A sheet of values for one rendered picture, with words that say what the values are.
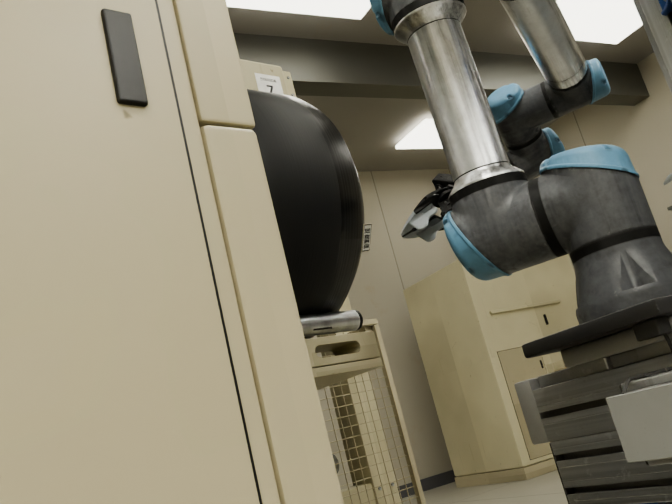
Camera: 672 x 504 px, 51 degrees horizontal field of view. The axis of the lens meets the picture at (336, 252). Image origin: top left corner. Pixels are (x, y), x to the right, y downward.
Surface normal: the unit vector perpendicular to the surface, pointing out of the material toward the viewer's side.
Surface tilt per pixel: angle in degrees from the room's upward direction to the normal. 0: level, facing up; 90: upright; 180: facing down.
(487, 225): 94
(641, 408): 90
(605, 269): 73
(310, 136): 77
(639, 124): 90
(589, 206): 90
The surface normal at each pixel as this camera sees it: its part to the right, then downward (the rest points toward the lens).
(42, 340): 0.60, -0.35
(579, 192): -0.51, -0.11
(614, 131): -0.86, 0.08
